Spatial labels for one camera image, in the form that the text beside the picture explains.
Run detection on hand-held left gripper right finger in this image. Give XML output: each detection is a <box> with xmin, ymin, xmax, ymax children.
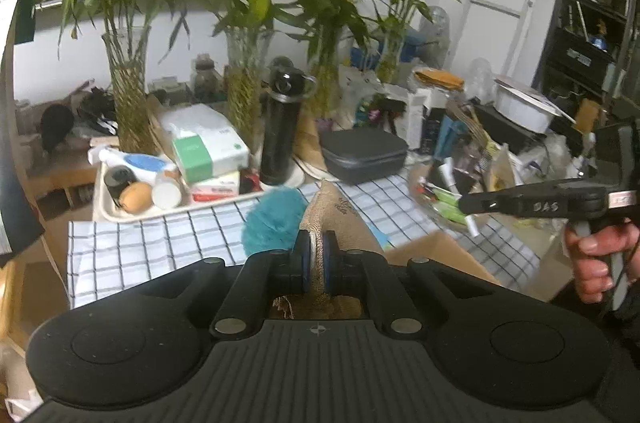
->
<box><xmin>321</xmin><ymin>230</ymin><xmax>476</xmax><ymax>336</ymax></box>

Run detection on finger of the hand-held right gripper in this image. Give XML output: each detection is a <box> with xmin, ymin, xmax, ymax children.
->
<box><xmin>457</xmin><ymin>185</ymin><xmax>525</xmax><ymax>220</ymax></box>

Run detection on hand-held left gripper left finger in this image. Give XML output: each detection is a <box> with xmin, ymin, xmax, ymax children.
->
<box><xmin>165</xmin><ymin>230</ymin><xmax>313</xmax><ymax>339</ymax></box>

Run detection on teal fluffy toy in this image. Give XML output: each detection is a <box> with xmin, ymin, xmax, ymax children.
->
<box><xmin>241</xmin><ymin>185</ymin><xmax>308</xmax><ymax>264</ymax></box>

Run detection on burlap pouch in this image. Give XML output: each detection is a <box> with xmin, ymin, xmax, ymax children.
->
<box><xmin>270</xmin><ymin>180</ymin><xmax>386</xmax><ymax>321</ymax></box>

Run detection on brown cardboard box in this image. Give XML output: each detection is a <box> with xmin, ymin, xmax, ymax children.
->
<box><xmin>385</xmin><ymin>230</ymin><xmax>576</xmax><ymax>304</ymax></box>

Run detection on person's right hand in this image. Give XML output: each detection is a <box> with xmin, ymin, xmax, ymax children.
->
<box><xmin>564</xmin><ymin>225</ymin><xmax>615</xmax><ymax>305</ymax></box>

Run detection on clear bowl with sachets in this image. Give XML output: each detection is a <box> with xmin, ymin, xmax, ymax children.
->
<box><xmin>409</xmin><ymin>158</ymin><xmax>506</xmax><ymax>234</ymax></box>

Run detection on white pot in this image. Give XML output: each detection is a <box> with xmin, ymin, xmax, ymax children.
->
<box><xmin>494</xmin><ymin>75</ymin><xmax>576</xmax><ymax>134</ymax></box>

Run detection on white carton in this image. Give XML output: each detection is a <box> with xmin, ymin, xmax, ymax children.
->
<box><xmin>406</xmin><ymin>88</ymin><xmax>433</xmax><ymax>151</ymax></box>

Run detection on red white flat box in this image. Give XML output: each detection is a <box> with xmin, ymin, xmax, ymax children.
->
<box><xmin>190</xmin><ymin>173</ymin><xmax>241</xmax><ymax>202</ymax></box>

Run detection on brown paper bag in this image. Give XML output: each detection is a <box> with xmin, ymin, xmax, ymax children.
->
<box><xmin>292</xmin><ymin>118</ymin><xmax>328</xmax><ymax>176</ymax></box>

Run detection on grey zip case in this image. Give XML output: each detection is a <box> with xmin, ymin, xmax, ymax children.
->
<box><xmin>319</xmin><ymin>126</ymin><xmax>410</xmax><ymax>184</ymax></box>

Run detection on black thermos bottle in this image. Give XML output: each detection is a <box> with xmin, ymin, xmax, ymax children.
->
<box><xmin>259</xmin><ymin>65</ymin><xmax>318</xmax><ymax>186</ymax></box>

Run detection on yellow packet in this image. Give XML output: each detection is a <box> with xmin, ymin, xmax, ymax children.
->
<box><xmin>412</xmin><ymin>69</ymin><xmax>466</xmax><ymax>91</ymax></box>

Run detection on green white tissue pack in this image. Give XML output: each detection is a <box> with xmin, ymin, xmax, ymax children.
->
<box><xmin>160</xmin><ymin>104</ymin><xmax>251</xmax><ymax>184</ymax></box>

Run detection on black metal shelf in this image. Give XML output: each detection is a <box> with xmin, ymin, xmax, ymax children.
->
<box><xmin>532</xmin><ymin>0</ymin><xmax>640</xmax><ymax>134</ymax></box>

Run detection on white plastic jar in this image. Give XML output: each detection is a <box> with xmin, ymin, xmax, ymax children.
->
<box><xmin>151</xmin><ymin>172</ymin><xmax>182</xmax><ymax>210</ymax></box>

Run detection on white black checked tablecloth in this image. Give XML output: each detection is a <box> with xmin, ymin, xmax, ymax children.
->
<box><xmin>67</xmin><ymin>168</ymin><xmax>541</xmax><ymax>309</ymax></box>

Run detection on bamboo plant in glass vase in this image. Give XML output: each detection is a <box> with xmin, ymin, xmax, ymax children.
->
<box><xmin>27</xmin><ymin>0</ymin><xmax>211</xmax><ymax>154</ymax></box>
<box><xmin>165</xmin><ymin>0</ymin><xmax>351</xmax><ymax>148</ymax></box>
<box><xmin>280</xmin><ymin>0</ymin><xmax>381</xmax><ymax>118</ymax></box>
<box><xmin>360</xmin><ymin>0</ymin><xmax>493</xmax><ymax>84</ymax></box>

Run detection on tan round pouch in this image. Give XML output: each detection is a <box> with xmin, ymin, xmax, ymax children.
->
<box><xmin>120</xmin><ymin>181</ymin><xmax>153</xmax><ymax>212</ymax></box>

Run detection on white blue tube bottle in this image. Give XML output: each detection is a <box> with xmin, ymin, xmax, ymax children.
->
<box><xmin>89</xmin><ymin>147</ymin><xmax>176</xmax><ymax>181</ymax></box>

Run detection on black tape roll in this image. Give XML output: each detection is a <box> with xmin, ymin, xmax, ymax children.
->
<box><xmin>104</xmin><ymin>165</ymin><xmax>137</xmax><ymax>206</ymax></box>

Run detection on cream plastic tray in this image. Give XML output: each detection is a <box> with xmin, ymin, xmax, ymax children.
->
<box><xmin>92</xmin><ymin>148</ymin><xmax>321</xmax><ymax>222</ymax></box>

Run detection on dark glass jar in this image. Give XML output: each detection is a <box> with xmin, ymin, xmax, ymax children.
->
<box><xmin>192</xmin><ymin>54</ymin><xmax>223</xmax><ymax>104</ymax></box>

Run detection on black fluffy ball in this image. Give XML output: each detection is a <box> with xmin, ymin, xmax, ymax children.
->
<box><xmin>40</xmin><ymin>103</ymin><xmax>76</xmax><ymax>154</ymax></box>

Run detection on silver reflector panel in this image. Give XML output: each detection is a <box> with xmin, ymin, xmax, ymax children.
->
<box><xmin>0</xmin><ymin>0</ymin><xmax>46</xmax><ymax>269</ymax></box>

